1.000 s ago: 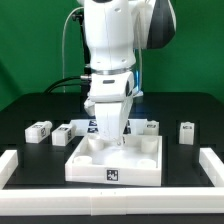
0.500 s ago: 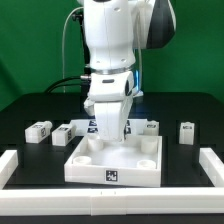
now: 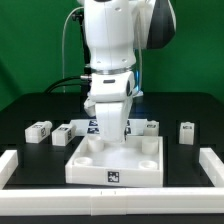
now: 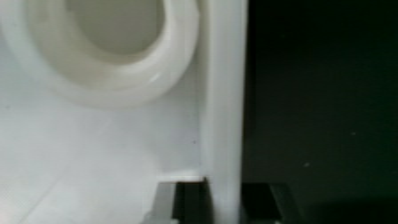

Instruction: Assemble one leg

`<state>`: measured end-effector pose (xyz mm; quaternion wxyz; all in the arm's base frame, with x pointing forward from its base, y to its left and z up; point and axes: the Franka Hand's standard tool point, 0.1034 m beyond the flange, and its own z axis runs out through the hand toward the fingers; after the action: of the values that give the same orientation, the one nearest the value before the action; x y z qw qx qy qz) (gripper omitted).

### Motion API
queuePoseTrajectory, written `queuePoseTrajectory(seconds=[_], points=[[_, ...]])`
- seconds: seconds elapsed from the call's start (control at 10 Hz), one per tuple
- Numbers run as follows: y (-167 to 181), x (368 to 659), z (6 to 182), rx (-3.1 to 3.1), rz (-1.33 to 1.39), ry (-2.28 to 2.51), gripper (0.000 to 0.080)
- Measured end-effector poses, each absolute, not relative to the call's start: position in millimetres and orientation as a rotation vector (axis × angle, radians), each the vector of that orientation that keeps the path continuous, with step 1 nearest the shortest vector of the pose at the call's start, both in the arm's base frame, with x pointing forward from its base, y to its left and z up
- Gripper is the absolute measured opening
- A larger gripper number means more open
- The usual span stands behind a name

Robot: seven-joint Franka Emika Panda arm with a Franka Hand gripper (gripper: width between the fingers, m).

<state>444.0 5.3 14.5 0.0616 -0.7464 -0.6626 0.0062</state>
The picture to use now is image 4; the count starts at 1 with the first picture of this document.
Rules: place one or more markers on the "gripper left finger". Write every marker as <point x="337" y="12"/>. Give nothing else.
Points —
<point x="160" y="213"/>

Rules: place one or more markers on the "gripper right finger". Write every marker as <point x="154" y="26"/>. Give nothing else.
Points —
<point x="286" y="204"/>

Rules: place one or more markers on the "white square table top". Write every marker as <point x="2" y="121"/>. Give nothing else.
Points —
<point x="121" y="107"/>

